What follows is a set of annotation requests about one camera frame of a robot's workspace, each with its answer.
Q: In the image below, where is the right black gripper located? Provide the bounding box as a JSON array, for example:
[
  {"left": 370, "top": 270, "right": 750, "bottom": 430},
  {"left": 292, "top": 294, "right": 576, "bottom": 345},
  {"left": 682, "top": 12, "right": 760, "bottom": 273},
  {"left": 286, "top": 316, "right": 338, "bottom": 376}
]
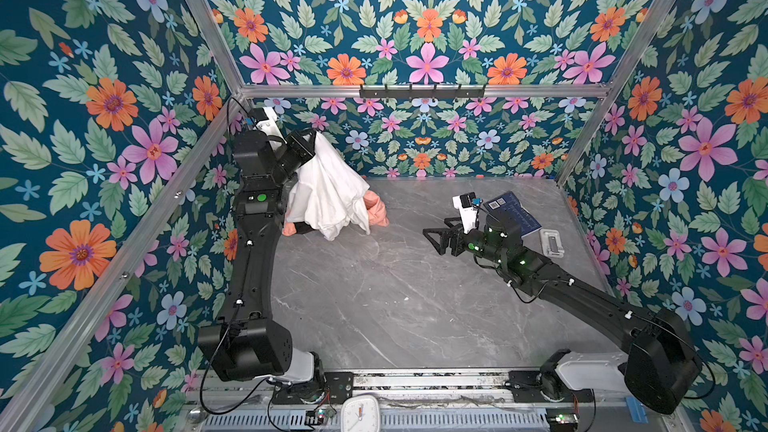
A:
[{"left": 424, "top": 215, "right": 507, "bottom": 270}]

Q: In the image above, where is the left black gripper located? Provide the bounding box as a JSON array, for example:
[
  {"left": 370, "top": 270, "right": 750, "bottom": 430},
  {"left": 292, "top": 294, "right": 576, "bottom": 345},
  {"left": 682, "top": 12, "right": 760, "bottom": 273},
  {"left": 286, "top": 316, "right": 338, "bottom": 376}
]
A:
[{"left": 265, "top": 122, "right": 314, "bottom": 186}]

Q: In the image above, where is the white cloth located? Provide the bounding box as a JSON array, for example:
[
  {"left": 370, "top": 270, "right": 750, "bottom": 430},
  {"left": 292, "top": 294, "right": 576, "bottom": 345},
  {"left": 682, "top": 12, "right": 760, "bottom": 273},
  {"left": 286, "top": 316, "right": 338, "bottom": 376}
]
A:
[{"left": 285, "top": 134, "right": 370, "bottom": 241}]

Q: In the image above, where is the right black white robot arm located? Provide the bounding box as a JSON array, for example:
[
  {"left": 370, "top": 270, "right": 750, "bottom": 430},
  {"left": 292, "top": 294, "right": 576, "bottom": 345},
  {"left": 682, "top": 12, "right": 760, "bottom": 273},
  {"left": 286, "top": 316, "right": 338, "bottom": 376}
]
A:
[{"left": 423, "top": 219, "right": 704, "bottom": 414}]

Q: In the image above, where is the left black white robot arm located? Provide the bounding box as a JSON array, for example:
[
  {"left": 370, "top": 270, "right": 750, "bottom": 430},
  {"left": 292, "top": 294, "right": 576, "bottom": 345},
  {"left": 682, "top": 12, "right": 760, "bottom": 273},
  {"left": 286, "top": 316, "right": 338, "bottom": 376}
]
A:
[{"left": 198, "top": 129, "right": 326, "bottom": 400}]

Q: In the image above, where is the pink cloth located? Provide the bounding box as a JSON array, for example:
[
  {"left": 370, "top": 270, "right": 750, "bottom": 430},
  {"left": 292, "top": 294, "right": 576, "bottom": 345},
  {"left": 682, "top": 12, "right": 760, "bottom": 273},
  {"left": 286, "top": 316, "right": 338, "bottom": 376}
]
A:
[{"left": 282, "top": 190, "right": 389, "bottom": 237}]

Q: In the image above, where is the blue calibration card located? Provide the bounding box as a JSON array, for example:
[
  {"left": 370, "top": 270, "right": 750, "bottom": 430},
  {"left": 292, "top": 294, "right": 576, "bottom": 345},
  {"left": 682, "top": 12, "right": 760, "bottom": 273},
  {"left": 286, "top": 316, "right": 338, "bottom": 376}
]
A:
[{"left": 483, "top": 191, "right": 541, "bottom": 237}]

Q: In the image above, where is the small white plastic holder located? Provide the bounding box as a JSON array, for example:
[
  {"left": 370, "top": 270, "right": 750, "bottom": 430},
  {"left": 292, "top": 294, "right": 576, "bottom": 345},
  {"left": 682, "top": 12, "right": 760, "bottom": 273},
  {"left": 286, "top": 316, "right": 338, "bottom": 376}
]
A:
[{"left": 539, "top": 228, "right": 565, "bottom": 258}]

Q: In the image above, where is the white square timer clock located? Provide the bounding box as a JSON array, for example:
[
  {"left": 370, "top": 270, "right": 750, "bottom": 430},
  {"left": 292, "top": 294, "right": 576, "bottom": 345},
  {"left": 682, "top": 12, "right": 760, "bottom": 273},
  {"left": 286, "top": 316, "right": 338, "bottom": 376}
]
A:
[{"left": 340, "top": 395, "right": 382, "bottom": 432}]

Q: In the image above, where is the small circuit board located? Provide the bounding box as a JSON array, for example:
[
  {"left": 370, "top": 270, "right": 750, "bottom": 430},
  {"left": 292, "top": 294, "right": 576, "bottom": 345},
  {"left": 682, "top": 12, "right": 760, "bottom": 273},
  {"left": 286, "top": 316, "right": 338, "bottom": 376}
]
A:
[{"left": 304, "top": 406, "right": 337, "bottom": 428}]

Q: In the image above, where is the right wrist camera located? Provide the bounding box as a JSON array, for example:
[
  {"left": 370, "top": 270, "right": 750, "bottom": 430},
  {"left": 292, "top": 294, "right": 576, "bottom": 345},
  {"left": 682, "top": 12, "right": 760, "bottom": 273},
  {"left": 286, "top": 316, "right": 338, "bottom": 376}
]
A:
[{"left": 452, "top": 192, "right": 480, "bottom": 234}]

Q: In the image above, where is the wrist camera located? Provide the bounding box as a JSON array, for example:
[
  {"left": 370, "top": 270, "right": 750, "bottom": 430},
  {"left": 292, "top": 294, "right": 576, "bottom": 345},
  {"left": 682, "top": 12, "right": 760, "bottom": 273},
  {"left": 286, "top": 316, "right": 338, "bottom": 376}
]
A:
[
  {"left": 452, "top": 192, "right": 480, "bottom": 234},
  {"left": 249, "top": 107, "right": 283, "bottom": 139}
]

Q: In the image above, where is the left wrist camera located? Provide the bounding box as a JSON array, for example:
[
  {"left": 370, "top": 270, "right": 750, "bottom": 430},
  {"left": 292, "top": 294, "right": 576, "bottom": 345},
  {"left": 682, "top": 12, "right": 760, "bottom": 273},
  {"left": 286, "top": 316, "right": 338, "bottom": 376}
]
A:
[{"left": 249, "top": 107, "right": 283, "bottom": 139}]

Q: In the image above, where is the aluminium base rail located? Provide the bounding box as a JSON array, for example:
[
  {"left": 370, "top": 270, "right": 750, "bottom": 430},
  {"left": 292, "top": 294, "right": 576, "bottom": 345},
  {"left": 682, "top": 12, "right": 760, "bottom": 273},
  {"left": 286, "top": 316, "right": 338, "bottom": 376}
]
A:
[{"left": 185, "top": 358, "right": 641, "bottom": 409}]

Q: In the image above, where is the blue clip on rail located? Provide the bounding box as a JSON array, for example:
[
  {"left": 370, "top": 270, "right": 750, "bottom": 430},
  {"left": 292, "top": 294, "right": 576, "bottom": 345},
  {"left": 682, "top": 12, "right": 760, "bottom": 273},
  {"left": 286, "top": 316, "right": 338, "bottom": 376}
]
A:
[{"left": 625, "top": 397, "right": 649, "bottom": 424}]

